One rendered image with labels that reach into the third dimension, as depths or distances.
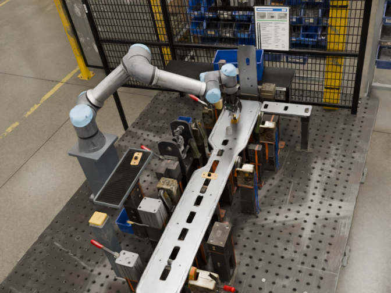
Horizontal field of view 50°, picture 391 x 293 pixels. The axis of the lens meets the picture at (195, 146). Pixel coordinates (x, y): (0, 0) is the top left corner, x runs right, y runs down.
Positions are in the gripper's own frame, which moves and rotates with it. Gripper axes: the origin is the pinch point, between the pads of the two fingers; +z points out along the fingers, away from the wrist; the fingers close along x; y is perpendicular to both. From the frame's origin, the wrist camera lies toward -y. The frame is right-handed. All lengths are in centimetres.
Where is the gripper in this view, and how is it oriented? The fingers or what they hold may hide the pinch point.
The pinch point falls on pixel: (235, 116)
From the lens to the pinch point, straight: 248.3
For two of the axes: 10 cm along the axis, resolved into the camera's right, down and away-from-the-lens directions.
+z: 1.5, 7.3, 6.7
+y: -3.4, 6.7, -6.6
